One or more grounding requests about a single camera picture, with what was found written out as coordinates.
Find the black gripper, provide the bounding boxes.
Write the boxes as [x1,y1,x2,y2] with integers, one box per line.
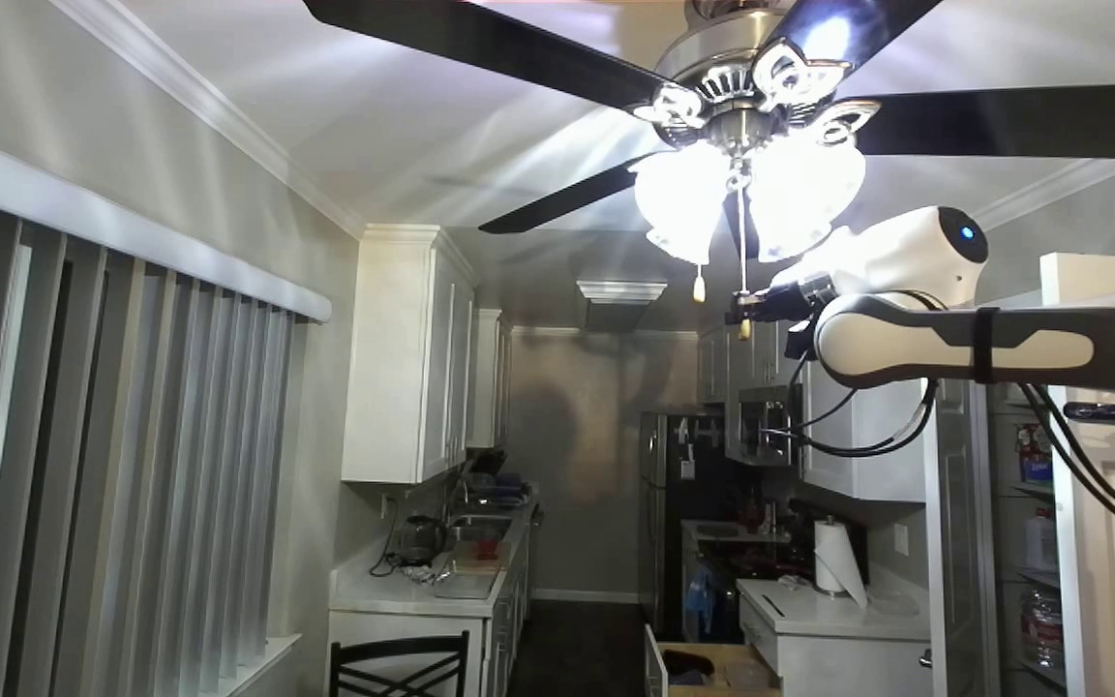
[722,288,825,326]

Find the long pull chain wooden knob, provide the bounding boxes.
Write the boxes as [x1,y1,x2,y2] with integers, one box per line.
[734,154,753,342]

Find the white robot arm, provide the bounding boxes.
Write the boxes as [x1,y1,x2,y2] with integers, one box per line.
[733,206,1115,391]

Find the dark ceiling fan with lights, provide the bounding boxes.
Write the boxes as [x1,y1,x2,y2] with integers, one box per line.
[300,0,1115,270]

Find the white upper cabinet right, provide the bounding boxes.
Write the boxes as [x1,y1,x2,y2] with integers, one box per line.
[800,364,924,502]

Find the black refrigerator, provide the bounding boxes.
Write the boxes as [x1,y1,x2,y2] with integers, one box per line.
[637,408,727,638]

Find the paper towel roll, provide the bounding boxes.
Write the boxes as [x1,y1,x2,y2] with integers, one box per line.
[813,519,868,603]

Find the white kitchen counter right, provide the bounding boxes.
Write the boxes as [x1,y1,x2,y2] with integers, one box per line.
[740,576,933,697]

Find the white kitchen counter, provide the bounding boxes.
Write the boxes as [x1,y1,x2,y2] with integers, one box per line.
[330,506,535,697]
[740,576,933,697]

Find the white upper kitchen cabinets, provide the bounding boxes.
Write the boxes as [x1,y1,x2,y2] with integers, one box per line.
[339,226,474,484]

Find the white shelf unit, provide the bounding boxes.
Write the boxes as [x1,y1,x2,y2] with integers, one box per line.
[1014,253,1115,697]

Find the white kitchen counter left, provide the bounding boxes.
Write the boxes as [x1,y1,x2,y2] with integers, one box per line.
[330,506,535,697]

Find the black chair back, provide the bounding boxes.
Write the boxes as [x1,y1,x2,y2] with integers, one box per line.
[330,636,469,697]

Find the grey vertical window blinds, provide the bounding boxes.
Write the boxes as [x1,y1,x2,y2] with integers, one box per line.
[0,154,330,697]

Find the short pull chain wooden knob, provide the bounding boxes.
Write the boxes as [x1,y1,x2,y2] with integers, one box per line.
[690,262,708,305]

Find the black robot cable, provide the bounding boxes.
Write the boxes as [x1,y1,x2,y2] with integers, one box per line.
[783,301,1115,573]

